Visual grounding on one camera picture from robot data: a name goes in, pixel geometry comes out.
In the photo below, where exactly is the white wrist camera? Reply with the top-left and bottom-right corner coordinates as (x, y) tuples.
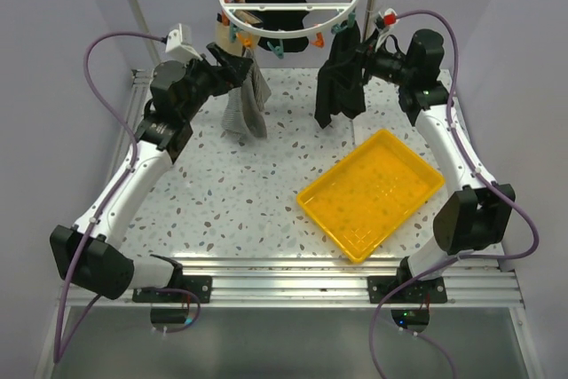
(375, 8), (398, 35)
(165, 23), (201, 63)

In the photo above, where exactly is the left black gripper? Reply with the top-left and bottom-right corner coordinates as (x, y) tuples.
(179, 43), (252, 121)

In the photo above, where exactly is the grey striped underwear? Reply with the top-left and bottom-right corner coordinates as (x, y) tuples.
(221, 48), (272, 139)

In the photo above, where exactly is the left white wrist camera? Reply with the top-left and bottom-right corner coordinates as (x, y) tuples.
(165, 23), (201, 63)

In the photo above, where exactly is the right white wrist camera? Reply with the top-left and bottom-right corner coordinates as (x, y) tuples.
(375, 8), (398, 35)

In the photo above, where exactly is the aluminium rail frame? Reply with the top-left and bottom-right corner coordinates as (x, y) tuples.
(33, 68), (540, 379)

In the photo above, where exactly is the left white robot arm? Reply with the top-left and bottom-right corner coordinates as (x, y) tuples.
(50, 43), (253, 302)

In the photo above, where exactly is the black pinstriped underwear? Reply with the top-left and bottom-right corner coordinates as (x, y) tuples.
(314, 23), (366, 129)

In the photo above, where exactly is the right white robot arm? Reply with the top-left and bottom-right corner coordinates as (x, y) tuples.
(359, 29), (516, 302)

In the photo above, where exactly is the yellow plastic tray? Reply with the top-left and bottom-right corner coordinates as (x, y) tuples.
(296, 130), (445, 264)

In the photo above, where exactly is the beige underwear navy trim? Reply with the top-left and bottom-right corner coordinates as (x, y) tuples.
(215, 13), (260, 56)

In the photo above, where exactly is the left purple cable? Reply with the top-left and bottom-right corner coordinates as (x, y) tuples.
(52, 31), (172, 365)

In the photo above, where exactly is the plain black underwear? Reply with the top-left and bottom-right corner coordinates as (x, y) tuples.
(245, 0), (309, 53)

